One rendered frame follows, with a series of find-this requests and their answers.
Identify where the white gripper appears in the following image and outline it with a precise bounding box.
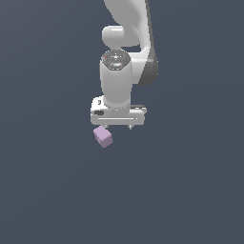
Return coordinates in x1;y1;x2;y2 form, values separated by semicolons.
90;95;148;131

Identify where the small lilac cube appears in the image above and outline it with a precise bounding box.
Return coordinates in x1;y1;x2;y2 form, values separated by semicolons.
92;125;113;149

